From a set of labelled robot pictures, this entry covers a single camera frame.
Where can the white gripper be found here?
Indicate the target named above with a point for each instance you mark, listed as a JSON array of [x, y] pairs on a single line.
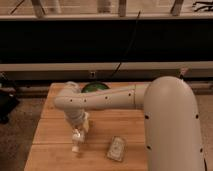
[[84, 126]]

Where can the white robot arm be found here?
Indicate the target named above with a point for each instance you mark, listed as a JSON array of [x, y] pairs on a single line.
[[171, 118]]

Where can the green ceramic bowl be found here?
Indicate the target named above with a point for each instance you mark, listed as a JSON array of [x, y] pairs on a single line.
[[94, 86]]

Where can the wooden table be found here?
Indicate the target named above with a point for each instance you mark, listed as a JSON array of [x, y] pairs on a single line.
[[51, 149]]

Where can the small white packet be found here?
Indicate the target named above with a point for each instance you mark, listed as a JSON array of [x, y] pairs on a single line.
[[116, 149]]

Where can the black object at left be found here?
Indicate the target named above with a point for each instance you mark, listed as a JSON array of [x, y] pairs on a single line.
[[8, 101]]

